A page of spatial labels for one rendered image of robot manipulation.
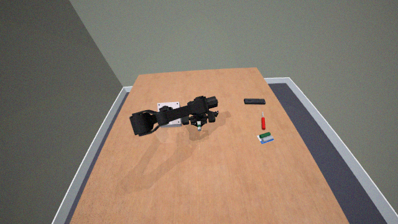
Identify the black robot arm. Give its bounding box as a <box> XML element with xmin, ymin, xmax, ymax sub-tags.
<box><xmin>129</xmin><ymin>96</ymin><xmax>218</xmax><ymax>136</ymax></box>

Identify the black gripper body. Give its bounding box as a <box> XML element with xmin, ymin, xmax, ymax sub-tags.
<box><xmin>182</xmin><ymin>112</ymin><xmax>215</xmax><ymax>125</ymax></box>

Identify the red screwdriver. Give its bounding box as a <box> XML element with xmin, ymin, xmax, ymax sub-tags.
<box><xmin>261</xmin><ymin>112</ymin><xmax>266</xmax><ymax>130</ymax></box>

